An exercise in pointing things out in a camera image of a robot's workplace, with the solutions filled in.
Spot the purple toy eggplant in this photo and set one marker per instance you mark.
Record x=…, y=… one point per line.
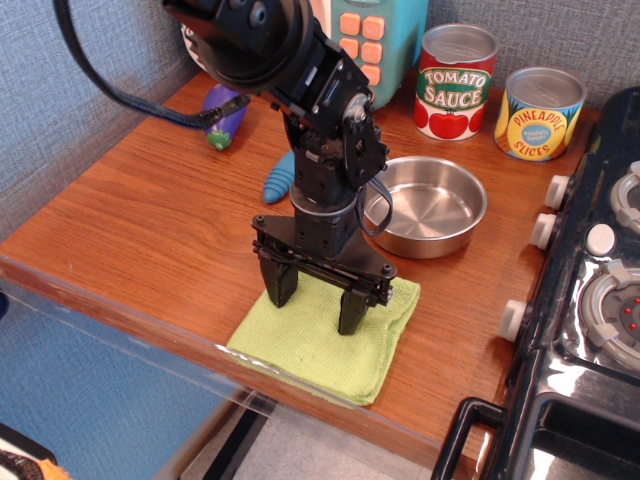
x=222, y=134

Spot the small steel saucepan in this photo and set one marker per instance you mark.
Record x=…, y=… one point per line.
x=436, y=206

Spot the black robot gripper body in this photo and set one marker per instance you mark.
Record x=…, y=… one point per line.
x=331, y=248

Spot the grey stove burner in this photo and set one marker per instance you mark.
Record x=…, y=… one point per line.
x=625, y=212
x=610, y=312

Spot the blue handled metal spoon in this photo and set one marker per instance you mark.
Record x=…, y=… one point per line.
x=280, y=178

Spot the pineapple slices can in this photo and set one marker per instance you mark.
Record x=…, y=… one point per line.
x=539, y=112

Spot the white stove knob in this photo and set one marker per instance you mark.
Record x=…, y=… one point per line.
x=511, y=319
x=542, y=230
x=556, y=191

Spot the white round stove button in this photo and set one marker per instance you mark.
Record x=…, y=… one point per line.
x=600, y=239

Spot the black oven door handle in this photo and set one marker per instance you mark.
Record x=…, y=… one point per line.
x=470, y=411

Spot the teal toy microwave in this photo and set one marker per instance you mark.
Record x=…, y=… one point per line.
x=380, y=45

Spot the clear acrylic table guard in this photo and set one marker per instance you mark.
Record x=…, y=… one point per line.
x=96, y=315

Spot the green rag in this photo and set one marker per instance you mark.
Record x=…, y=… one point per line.
x=299, y=343

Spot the black toy stove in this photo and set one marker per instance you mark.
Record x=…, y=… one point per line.
x=572, y=410

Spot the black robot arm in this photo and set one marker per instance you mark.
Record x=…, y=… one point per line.
x=335, y=164

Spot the orange fuzzy object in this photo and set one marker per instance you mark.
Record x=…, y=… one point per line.
x=16, y=464

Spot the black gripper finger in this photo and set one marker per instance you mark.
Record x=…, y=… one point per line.
x=353, y=307
x=280, y=279

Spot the tomato sauce can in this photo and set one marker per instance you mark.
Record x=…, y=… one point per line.
x=454, y=78

